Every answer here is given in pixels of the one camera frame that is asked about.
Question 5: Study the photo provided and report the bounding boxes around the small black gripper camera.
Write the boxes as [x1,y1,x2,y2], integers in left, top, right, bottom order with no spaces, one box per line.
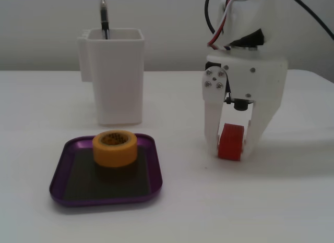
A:
[226,96,252,112]

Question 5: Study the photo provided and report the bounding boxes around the red white black servo wires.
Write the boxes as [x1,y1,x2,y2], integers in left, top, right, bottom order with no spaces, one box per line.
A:
[207,0,245,50]

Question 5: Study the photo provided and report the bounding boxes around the purple metal tray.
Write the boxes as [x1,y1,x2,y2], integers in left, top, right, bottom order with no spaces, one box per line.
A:
[49,133,164,208]

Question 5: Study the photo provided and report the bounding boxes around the red cube block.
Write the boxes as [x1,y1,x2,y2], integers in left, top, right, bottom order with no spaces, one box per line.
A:
[218,124,245,162]

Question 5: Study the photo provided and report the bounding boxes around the black clear ballpoint pen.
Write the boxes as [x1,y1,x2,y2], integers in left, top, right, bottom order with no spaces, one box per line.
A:
[99,0,111,40]

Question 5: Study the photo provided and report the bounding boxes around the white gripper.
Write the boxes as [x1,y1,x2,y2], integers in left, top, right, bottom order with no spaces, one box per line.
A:
[201,51,288,160]

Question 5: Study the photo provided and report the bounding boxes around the white plastic pen holder box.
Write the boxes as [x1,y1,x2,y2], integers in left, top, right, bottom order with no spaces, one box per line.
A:
[77,28,145,126]

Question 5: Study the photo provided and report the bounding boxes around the black camera cable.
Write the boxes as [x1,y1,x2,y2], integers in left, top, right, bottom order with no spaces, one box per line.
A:
[204,0,223,37]

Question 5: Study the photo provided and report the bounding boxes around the yellow masking tape roll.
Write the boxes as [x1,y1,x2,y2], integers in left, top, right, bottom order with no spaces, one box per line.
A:
[92,130,138,168]

